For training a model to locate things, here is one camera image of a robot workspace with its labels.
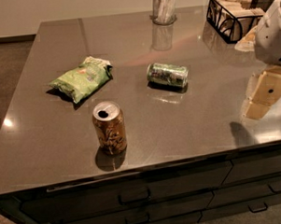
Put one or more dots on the upper right drawer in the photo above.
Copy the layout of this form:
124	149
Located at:
254	166

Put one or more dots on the clear glass jar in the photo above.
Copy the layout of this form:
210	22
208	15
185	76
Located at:
164	12

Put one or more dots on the green chip bag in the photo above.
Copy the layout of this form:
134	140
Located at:
82	81

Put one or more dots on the green soda can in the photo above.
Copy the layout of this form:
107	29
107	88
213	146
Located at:
168	75

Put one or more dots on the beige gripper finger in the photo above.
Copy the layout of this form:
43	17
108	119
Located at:
263	91

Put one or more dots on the upper left drawer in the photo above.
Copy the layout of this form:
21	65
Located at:
77	204

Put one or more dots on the drawer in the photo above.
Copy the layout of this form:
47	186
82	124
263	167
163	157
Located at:
254	166
246	192
77	204
156	211

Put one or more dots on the orange soda can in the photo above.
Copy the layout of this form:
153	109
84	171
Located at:
108	121

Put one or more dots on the lower right drawer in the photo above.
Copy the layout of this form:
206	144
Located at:
246	192

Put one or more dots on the lower left drawer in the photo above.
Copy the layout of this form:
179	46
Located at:
156	211

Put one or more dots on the black wire napkin holder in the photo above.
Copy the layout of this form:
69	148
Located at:
233	19

